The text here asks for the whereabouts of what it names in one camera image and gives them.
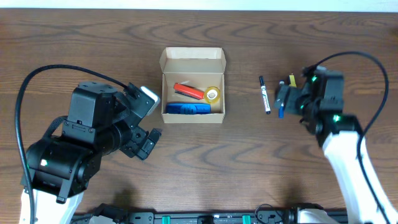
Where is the yellow highlighter pen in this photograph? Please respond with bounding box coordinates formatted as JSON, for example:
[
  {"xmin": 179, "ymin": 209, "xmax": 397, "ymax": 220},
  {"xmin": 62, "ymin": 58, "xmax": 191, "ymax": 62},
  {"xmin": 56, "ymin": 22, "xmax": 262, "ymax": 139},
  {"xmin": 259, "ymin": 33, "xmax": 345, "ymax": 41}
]
[{"xmin": 289, "ymin": 74, "xmax": 297, "ymax": 88}]

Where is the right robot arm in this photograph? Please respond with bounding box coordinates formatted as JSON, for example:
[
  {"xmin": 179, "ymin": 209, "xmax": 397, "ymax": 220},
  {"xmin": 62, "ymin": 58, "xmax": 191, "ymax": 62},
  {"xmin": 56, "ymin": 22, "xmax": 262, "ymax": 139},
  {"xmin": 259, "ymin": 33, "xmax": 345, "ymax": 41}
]
[{"xmin": 274, "ymin": 67, "xmax": 397, "ymax": 223}]

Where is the blue whiteboard marker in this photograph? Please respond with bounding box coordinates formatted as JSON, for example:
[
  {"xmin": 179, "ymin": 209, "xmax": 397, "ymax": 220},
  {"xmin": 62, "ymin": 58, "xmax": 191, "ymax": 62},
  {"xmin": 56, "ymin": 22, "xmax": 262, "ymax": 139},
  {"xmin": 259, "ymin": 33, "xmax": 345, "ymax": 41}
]
[{"xmin": 279, "ymin": 80, "xmax": 285, "ymax": 119}]

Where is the black whiteboard marker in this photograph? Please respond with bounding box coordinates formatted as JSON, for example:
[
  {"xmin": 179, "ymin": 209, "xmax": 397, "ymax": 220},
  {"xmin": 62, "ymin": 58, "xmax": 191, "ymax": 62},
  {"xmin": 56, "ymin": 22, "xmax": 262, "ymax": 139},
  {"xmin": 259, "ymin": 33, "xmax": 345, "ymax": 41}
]
[{"xmin": 259, "ymin": 76, "xmax": 271, "ymax": 114}]

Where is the blue plastic holder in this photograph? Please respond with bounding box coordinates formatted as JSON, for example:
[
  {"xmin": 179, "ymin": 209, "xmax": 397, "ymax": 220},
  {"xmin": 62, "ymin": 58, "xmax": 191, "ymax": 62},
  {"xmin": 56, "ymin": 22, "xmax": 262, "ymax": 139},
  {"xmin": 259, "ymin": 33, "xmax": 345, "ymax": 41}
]
[{"xmin": 166, "ymin": 103, "xmax": 211, "ymax": 115}]

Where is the left black cable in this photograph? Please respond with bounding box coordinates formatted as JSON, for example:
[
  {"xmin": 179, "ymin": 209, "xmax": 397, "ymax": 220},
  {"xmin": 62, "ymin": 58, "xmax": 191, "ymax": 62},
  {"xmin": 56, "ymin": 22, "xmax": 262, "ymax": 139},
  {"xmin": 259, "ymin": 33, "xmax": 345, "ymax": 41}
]
[{"xmin": 14, "ymin": 64, "xmax": 137, "ymax": 224}]

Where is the open cardboard box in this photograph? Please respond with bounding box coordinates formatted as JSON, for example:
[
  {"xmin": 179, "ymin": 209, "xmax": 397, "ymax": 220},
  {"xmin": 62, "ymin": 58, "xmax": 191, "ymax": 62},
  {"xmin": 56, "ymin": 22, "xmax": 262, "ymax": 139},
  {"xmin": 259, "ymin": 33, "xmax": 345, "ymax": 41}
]
[{"xmin": 159, "ymin": 47, "xmax": 226, "ymax": 124}]

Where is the yellow tape roll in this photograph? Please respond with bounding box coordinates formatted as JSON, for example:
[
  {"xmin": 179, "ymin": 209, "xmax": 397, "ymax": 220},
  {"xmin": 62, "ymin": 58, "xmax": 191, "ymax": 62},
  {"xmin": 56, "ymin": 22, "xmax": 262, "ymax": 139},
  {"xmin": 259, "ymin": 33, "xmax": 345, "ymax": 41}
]
[{"xmin": 204, "ymin": 86, "xmax": 221, "ymax": 104}]

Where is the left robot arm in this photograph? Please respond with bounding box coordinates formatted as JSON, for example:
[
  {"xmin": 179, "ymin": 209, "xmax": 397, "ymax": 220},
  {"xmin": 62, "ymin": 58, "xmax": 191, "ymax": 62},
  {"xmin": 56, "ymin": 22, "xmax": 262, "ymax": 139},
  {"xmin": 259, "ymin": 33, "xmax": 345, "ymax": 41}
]
[{"xmin": 19, "ymin": 82, "xmax": 161, "ymax": 223}]

